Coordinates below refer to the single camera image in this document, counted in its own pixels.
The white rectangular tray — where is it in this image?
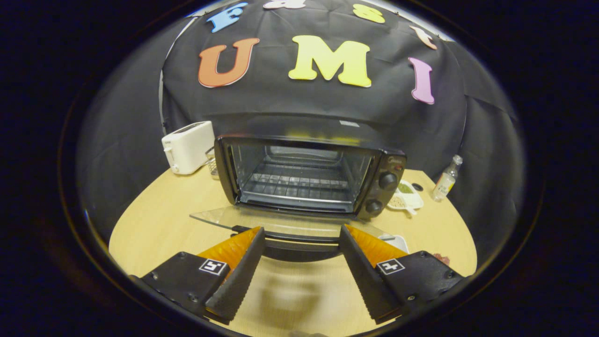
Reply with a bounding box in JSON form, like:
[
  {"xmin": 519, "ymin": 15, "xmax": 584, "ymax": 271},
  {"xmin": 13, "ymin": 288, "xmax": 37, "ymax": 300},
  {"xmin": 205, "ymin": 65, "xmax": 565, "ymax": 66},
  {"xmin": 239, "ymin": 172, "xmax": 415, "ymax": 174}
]
[{"xmin": 381, "ymin": 234, "xmax": 409, "ymax": 254}]

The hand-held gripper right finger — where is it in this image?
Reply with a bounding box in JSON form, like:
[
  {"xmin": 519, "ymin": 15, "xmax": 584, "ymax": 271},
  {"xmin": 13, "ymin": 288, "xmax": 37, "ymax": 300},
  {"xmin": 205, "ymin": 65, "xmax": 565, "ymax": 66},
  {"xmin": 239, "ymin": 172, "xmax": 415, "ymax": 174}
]
[{"xmin": 338, "ymin": 225, "xmax": 473, "ymax": 325}]

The clear glass bottle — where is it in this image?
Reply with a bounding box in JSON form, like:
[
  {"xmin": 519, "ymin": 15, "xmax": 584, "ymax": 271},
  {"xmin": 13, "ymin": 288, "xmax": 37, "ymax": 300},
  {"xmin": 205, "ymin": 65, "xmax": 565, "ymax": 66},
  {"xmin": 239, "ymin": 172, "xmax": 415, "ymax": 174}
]
[{"xmin": 431, "ymin": 155, "xmax": 464, "ymax": 202}]

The white divided dish with seeds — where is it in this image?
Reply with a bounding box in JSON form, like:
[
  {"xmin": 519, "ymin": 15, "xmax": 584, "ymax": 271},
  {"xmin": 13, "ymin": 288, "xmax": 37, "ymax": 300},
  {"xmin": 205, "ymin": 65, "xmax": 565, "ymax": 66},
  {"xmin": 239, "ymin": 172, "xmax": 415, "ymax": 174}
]
[{"xmin": 387, "ymin": 180, "xmax": 424, "ymax": 216}]

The small metal wire basket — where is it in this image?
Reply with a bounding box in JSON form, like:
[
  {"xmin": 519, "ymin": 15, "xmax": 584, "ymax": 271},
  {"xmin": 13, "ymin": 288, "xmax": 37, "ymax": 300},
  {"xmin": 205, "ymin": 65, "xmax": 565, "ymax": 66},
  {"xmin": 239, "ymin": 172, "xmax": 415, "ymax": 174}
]
[{"xmin": 205, "ymin": 147, "xmax": 220, "ymax": 181}]

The black toaster oven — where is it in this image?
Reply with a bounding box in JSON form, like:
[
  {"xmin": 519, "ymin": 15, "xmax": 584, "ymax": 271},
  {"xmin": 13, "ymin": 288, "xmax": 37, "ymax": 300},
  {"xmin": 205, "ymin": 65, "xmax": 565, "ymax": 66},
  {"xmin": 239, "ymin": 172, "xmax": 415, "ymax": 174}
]
[{"xmin": 190, "ymin": 115, "xmax": 408, "ymax": 263}]

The white toaster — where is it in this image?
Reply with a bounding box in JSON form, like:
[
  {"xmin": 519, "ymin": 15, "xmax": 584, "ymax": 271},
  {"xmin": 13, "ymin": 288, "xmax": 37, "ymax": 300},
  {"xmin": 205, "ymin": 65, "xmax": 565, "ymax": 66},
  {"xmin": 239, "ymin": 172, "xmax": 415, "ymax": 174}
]
[{"xmin": 161, "ymin": 121, "xmax": 216, "ymax": 176}]

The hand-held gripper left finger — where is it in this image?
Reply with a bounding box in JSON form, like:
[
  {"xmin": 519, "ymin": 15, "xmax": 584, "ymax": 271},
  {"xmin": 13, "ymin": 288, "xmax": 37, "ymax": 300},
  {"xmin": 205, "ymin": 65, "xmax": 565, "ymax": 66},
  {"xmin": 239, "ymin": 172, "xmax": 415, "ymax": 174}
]
[{"xmin": 129, "ymin": 226, "xmax": 267, "ymax": 326}]

